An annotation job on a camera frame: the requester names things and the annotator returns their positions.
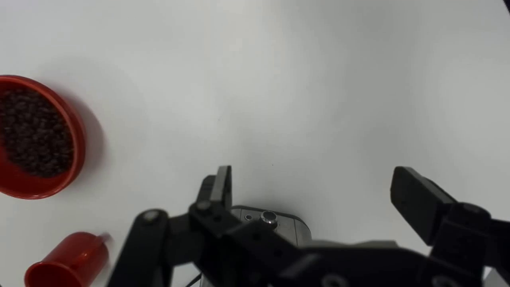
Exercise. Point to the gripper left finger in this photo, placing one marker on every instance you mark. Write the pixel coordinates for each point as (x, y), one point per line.
(223, 235)

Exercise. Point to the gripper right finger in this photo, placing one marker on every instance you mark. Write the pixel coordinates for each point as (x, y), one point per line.
(434, 207)

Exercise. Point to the heap of coffee beans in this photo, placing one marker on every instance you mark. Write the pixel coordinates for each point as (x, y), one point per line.
(34, 131)

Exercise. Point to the red bowl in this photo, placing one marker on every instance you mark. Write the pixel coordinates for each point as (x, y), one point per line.
(59, 167)

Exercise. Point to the red plastic cup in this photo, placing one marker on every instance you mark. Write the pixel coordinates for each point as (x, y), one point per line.
(71, 259)

